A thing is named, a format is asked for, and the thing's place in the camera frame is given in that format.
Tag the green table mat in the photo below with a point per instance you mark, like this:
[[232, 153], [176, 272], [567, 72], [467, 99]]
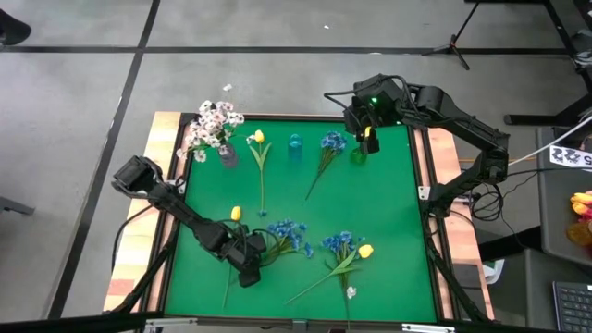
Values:
[[370, 208]]

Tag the green glass vase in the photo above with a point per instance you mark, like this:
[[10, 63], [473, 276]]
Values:
[[357, 157]]

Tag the gray side desk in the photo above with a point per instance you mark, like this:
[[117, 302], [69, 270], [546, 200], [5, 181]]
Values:
[[538, 296]]

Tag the gray metal foot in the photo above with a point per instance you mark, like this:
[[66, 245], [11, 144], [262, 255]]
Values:
[[16, 206]]

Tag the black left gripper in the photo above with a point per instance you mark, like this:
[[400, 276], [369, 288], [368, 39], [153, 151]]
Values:
[[240, 256]]

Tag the white printed label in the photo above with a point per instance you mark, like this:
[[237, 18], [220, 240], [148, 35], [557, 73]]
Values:
[[566, 156]]

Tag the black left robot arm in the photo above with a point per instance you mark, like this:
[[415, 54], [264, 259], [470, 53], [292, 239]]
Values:
[[185, 217]]

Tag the black tripod stand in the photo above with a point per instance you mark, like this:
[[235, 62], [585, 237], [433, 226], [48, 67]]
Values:
[[452, 46]]

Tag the gray storage bin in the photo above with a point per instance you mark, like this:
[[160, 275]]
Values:
[[555, 208]]

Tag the black keyboard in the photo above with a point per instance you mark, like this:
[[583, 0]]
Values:
[[573, 307]]

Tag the person's shoe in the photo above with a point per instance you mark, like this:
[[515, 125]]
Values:
[[11, 30]]

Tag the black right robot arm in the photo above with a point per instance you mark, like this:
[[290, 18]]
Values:
[[462, 122]]

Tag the black table frame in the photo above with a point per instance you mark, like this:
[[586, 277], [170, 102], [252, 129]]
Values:
[[300, 116]]

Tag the small white flower head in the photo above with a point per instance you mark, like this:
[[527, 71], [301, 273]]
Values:
[[351, 292], [250, 138]]

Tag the black stand base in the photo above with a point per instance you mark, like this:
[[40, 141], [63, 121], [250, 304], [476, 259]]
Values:
[[532, 119]]

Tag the yellow artificial tulip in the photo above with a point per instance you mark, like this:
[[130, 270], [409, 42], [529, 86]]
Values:
[[365, 251], [236, 213], [259, 136]]

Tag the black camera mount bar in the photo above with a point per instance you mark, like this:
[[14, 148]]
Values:
[[69, 324]]

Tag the purple ribbed glass vase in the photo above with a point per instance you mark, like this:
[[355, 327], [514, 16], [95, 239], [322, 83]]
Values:
[[229, 157]]

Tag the blue textured glass vase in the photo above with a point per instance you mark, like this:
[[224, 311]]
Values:
[[295, 145]]

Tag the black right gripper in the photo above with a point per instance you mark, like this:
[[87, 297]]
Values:
[[379, 108]]

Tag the spare yellow orange flowers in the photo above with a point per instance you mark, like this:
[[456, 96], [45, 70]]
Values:
[[582, 199]]

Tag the white artificial flower bunch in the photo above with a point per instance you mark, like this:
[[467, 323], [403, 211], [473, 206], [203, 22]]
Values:
[[226, 113], [205, 127], [200, 156]]

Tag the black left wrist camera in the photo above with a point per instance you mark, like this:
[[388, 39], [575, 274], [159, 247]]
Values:
[[257, 243]]

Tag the white fallen blossom scrap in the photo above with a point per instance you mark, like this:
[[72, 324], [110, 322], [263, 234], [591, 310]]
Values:
[[227, 87]]

